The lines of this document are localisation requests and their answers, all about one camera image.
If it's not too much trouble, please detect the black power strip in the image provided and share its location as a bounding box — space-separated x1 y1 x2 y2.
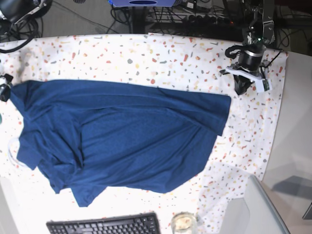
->
146 12 233 25

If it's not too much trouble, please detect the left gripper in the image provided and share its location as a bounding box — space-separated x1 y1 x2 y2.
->
219 62 273 95

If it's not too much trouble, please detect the coiled white cable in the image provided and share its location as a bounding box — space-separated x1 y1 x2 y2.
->
6 137 27 170

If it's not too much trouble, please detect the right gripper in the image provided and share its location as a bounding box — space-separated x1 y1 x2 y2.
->
0 74 13 102

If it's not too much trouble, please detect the glass jar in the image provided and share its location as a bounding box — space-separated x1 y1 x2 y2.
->
171 212 198 234

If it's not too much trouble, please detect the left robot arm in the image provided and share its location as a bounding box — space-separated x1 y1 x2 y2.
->
219 0 275 96

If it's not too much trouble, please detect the blue box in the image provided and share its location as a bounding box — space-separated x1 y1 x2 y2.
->
108 0 182 7

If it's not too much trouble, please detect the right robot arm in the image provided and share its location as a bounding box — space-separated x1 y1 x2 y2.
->
0 0 52 54

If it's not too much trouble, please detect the dark blue t-shirt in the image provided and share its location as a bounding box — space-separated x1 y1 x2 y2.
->
10 80 231 207

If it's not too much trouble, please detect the black keyboard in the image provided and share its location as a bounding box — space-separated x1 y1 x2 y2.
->
46 213 161 234

